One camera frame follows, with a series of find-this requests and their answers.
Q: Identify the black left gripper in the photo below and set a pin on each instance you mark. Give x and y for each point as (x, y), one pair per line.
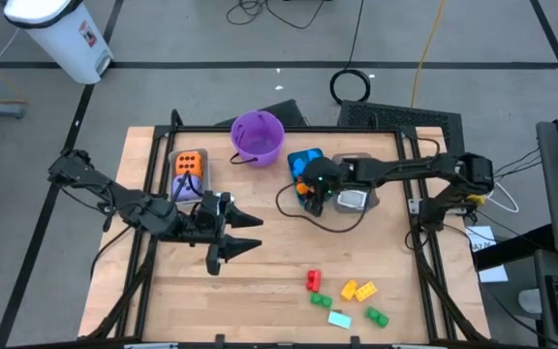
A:
(204, 225)

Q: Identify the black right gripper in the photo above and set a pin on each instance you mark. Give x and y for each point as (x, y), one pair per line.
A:
(322, 195)

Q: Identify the white patterned square card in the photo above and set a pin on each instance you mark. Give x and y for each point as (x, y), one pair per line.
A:
(351, 199)

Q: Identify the clear grey plastic bin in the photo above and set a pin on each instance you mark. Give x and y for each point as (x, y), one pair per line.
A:
(375, 199)

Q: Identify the orange foam die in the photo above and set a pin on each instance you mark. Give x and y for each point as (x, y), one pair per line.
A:
(189, 163)

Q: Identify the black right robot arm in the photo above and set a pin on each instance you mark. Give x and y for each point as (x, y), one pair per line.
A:
(405, 167)

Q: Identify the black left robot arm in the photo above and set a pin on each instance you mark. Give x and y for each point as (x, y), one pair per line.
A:
(114, 194)

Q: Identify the teal plastic bin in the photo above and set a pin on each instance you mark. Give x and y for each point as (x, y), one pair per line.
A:
(291, 180)

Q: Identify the white plastic bin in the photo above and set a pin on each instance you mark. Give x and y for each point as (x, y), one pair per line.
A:
(207, 184)

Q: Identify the red toy brick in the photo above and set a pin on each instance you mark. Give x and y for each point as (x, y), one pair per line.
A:
(314, 280)

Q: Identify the purple plastic bucket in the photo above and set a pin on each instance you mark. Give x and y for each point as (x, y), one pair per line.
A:
(259, 145)

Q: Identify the green two-stud toy brick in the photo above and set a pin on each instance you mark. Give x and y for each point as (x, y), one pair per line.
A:
(376, 317)
(321, 300)

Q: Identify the yellow six-stud toy brick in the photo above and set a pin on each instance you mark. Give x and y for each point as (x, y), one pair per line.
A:
(365, 291)

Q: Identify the black flat case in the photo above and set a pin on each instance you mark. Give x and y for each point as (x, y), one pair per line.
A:
(293, 114)

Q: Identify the black table clamp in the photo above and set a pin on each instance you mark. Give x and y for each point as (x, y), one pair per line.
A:
(355, 340)
(219, 339)

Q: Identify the mint flat toy brick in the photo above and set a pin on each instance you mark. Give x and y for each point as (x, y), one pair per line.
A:
(339, 319)

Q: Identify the black perforated computer case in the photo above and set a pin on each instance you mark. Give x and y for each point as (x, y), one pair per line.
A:
(400, 123)

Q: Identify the printed paper sheet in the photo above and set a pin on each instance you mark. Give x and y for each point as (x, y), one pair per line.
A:
(480, 237)

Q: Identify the blank paper sheet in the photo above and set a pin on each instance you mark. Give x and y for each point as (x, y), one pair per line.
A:
(494, 274)

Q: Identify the white computer mouse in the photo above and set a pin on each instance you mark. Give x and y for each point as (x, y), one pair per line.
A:
(531, 300)

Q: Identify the white pedal trash can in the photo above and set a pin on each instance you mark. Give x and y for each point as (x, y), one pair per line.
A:
(61, 43)

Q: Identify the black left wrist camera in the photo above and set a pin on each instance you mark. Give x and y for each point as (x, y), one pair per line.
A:
(220, 199)

